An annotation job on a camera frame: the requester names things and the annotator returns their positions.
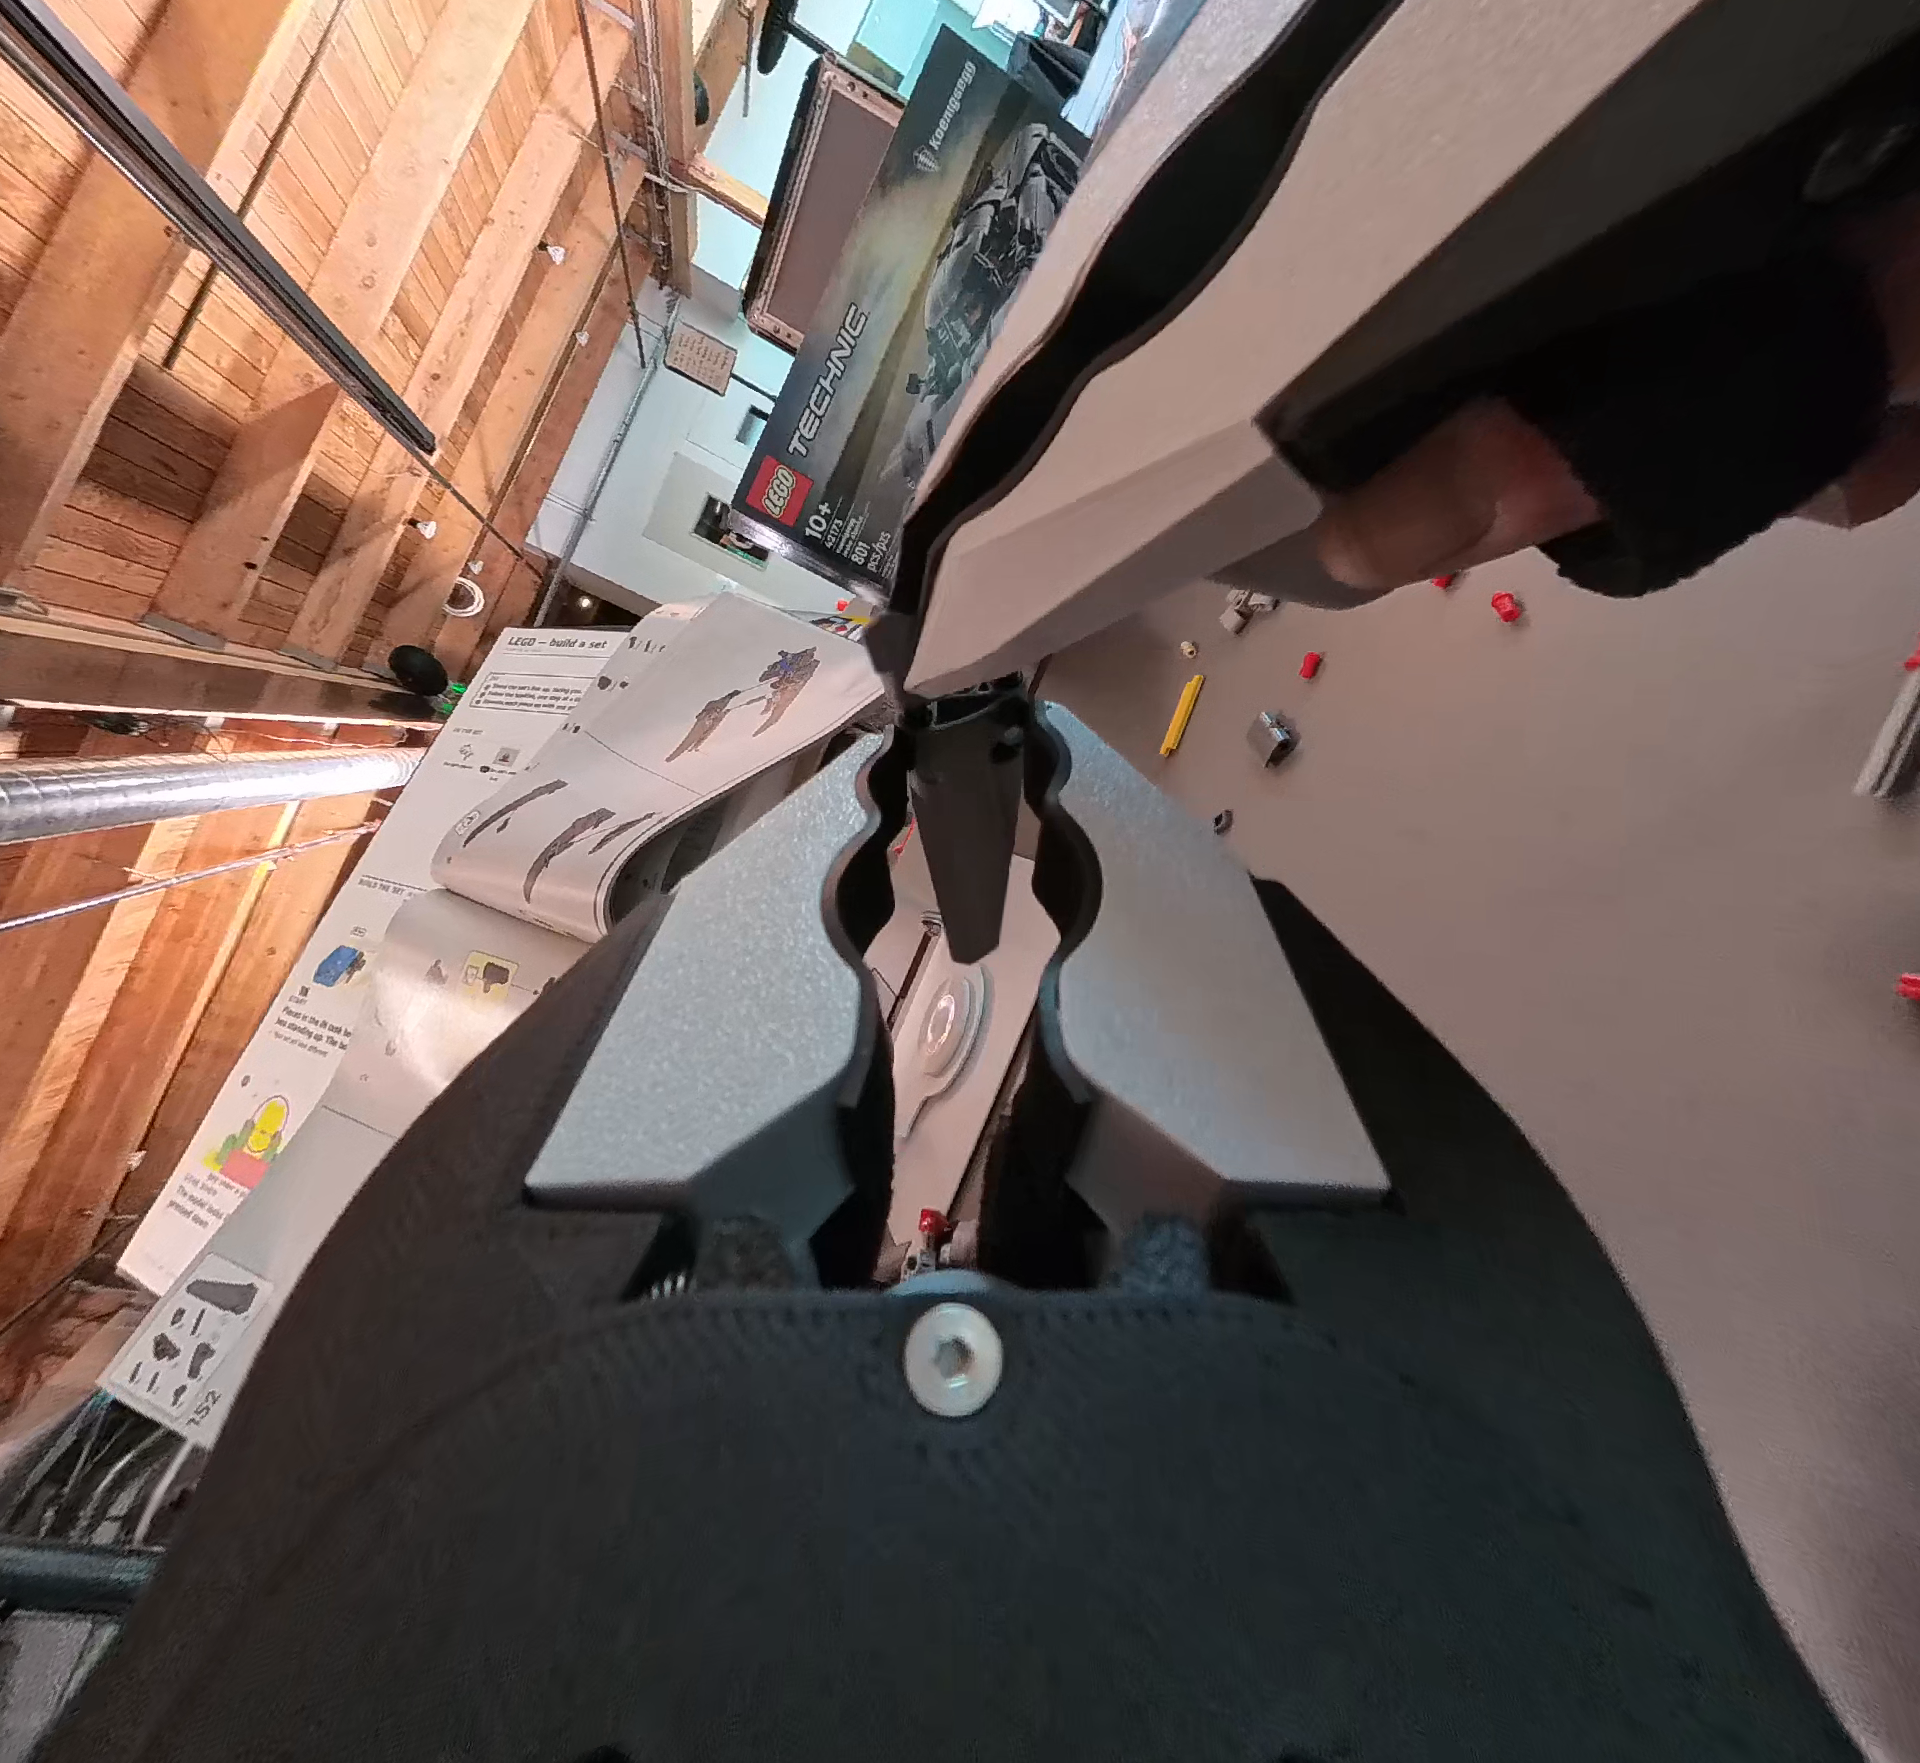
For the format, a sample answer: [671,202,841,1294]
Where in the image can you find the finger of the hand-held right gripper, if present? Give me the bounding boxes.
[892,0,1430,606]
[867,0,1801,698]

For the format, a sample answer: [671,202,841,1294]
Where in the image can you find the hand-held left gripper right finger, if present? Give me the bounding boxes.
[1032,702,1393,1253]

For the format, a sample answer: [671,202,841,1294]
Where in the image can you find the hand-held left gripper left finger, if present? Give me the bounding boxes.
[524,728,910,1256]

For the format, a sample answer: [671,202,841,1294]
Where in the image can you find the dark grey tapered lego panel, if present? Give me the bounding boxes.
[900,691,1041,965]

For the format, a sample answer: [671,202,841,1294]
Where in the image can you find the lego instruction booklet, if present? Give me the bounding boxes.
[96,593,889,1442]

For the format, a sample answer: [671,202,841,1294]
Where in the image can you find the long grey lego axle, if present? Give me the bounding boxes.
[1854,677,1920,801]

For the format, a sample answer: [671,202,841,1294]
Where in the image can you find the lego set box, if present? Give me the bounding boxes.
[723,22,1097,583]

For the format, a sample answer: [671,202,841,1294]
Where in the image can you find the scattered small red lego bushes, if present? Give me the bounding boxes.
[1296,572,1524,680]

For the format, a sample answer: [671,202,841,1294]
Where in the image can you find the white metal stand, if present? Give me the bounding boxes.
[884,901,1059,1195]

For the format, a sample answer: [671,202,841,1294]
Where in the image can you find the white printed task sheet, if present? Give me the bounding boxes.
[116,620,669,1300]

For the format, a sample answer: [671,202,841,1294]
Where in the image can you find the silver ventilation duct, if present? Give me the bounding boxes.
[0,742,429,847]

